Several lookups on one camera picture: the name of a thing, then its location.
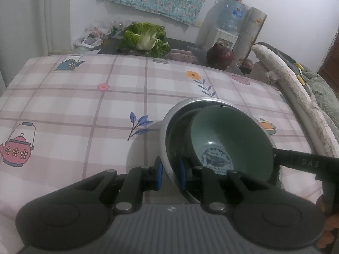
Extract clear plastic bags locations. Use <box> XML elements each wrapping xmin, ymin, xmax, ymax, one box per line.
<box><xmin>73</xmin><ymin>22</ymin><xmax>112</xmax><ymax>52</ymax></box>

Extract dark glass table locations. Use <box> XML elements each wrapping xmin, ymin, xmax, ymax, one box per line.
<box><xmin>99</xmin><ymin>36</ymin><xmax>244</xmax><ymax>75</ymax></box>

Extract green leaf print pillow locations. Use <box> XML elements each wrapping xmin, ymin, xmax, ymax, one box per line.
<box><xmin>304</xmin><ymin>69</ymin><xmax>339</xmax><ymax>127</ymax></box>

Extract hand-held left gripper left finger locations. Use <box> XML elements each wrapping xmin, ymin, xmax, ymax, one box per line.
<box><xmin>73</xmin><ymin>157</ymin><xmax>163</xmax><ymax>213</ymax></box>

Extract cream sofa cover towel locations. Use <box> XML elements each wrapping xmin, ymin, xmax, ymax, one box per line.
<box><xmin>251</xmin><ymin>44</ymin><xmax>339</xmax><ymax>159</ymax></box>

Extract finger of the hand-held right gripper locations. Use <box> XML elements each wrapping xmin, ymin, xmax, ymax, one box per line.
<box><xmin>272</xmin><ymin>148</ymin><xmax>301</xmax><ymax>170</ymax></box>

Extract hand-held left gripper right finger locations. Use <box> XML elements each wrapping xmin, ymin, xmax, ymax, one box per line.
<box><xmin>179</xmin><ymin>159</ymin><xmax>265</xmax><ymax>213</ymax></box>

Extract floral paper roll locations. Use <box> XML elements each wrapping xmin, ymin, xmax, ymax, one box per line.
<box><xmin>234</xmin><ymin>7</ymin><xmax>267</xmax><ymax>64</ymax></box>

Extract napa cabbage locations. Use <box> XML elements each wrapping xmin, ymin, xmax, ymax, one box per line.
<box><xmin>117</xmin><ymin>22</ymin><xmax>170</xmax><ymax>58</ymax></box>

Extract white sofa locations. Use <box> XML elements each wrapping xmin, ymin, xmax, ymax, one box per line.
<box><xmin>275</xmin><ymin>79</ymin><xmax>339</xmax><ymax>164</ymax></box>

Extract green ceramic bowl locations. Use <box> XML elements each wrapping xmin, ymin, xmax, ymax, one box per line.
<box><xmin>189</xmin><ymin>105</ymin><xmax>274</xmax><ymax>183</ymax></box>

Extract red cabbage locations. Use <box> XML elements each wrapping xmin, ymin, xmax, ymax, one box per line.
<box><xmin>207</xmin><ymin>40</ymin><xmax>234</xmax><ymax>70</ymax></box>

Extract blue water jug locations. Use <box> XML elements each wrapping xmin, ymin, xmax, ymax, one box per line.
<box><xmin>218</xmin><ymin>0</ymin><xmax>245</xmax><ymax>32</ymax></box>

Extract white water dispenser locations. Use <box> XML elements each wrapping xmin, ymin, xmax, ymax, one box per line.
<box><xmin>201</xmin><ymin>28</ymin><xmax>239</xmax><ymax>51</ymax></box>

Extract pink packet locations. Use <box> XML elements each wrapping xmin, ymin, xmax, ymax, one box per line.
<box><xmin>169</xmin><ymin>49</ymin><xmax>198</xmax><ymax>62</ymax></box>

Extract deep steel bowl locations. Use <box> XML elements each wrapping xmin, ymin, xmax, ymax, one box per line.
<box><xmin>160</xmin><ymin>97</ymin><xmax>282</xmax><ymax>204</ymax></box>

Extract person's right hand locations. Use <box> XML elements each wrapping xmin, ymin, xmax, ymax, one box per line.
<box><xmin>315</xmin><ymin>194</ymin><xmax>339</xmax><ymax>248</ymax></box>

